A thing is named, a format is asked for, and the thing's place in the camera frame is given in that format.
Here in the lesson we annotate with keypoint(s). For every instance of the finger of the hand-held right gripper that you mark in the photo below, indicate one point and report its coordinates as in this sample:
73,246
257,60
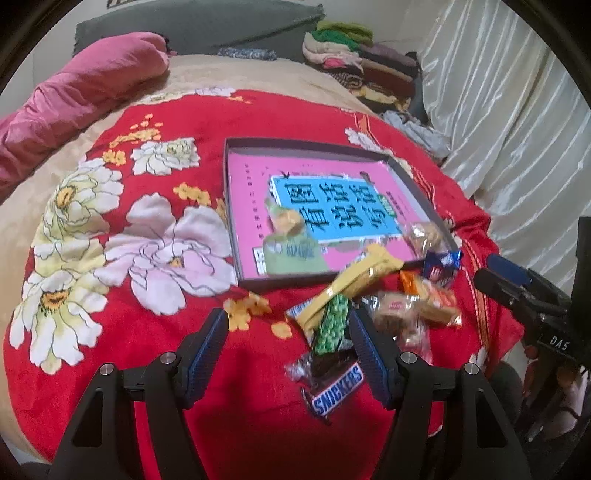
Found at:
498,286
508,270

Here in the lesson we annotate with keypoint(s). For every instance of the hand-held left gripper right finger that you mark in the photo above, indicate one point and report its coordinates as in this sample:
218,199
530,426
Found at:
369,355

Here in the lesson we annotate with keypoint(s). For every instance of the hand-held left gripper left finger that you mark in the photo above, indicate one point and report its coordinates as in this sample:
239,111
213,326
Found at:
207,350

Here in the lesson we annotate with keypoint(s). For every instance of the clear round cookie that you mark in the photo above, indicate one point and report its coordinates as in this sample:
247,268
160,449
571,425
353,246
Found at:
392,314
413,344

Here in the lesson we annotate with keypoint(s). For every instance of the green pea snack packet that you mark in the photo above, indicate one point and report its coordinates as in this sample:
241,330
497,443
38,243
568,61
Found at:
334,323

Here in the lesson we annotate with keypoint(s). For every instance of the brown chocolate bar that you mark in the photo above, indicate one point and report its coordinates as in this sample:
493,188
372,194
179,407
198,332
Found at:
337,390

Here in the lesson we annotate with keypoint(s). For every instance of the dark candy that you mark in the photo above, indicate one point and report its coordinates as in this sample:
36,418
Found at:
321,364

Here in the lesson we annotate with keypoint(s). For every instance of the orange cracker packet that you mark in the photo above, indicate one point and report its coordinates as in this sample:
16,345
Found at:
438,304

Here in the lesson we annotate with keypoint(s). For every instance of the yellow wafer bar packet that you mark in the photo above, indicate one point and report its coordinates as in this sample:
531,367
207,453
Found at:
351,281

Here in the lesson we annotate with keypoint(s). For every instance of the shallow grey cardboard box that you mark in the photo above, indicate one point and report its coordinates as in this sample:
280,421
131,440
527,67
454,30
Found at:
231,184

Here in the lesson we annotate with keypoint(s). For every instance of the blue snack packet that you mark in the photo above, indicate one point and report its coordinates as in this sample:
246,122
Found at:
438,267

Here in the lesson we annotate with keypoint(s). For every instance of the red floral blanket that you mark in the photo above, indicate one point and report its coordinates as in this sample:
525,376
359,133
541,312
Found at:
138,332

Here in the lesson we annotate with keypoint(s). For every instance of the clear bag of biscuits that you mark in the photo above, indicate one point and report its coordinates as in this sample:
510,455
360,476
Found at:
425,237

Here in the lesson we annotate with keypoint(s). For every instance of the white satin curtain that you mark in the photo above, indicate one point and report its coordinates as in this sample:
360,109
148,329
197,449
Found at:
503,115

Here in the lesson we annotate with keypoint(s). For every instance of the crumpled grey white cloth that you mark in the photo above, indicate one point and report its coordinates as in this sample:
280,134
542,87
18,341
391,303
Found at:
420,134

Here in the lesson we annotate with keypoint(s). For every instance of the pink and blue book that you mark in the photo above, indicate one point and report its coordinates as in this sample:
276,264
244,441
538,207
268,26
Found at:
251,184

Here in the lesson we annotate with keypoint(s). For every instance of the stack of folded clothes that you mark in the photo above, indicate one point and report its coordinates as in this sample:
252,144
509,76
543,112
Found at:
360,64

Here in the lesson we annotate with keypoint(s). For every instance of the pink pillow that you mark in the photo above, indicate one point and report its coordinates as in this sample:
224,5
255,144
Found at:
92,78

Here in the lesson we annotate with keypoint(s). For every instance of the blue patterned cloth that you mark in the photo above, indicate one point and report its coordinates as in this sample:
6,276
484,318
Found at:
247,54

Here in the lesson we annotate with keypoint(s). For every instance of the grey cushion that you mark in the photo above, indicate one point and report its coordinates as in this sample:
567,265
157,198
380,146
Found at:
198,23

